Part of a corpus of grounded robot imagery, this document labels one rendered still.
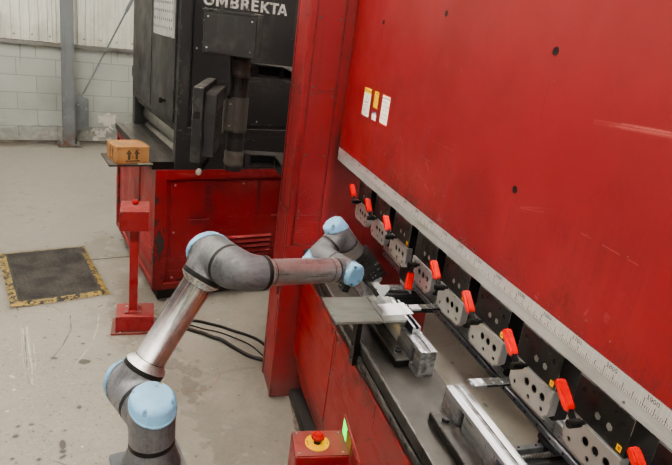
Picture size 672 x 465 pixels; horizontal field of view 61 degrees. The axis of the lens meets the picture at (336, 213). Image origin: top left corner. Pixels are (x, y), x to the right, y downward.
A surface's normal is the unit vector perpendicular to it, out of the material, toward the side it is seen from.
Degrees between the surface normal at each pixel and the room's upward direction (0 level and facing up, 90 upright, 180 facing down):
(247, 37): 90
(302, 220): 90
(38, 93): 90
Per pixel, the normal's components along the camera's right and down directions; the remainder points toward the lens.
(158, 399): 0.21, -0.89
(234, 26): 0.07, 0.32
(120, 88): 0.50, 0.33
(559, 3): -0.95, -0.03
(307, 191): 0.28, 0.33
